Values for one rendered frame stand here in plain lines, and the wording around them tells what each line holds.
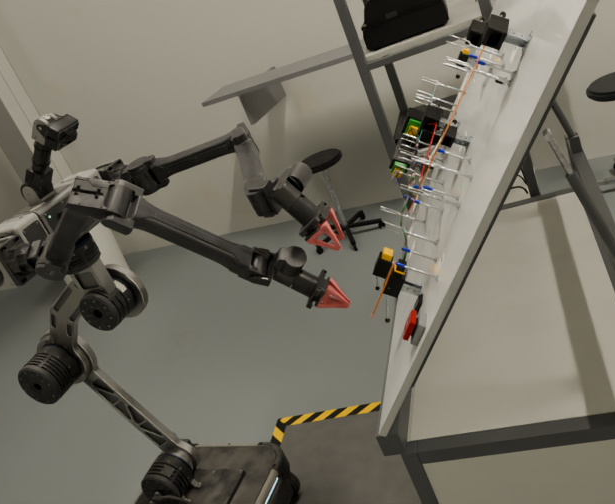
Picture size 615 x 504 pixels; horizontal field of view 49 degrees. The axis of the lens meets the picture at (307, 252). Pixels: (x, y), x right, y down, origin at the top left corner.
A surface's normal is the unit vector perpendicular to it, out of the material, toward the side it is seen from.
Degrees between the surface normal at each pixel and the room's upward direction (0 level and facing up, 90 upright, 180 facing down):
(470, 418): 0
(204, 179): 90
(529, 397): 0
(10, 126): 90
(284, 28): 90
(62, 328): 90
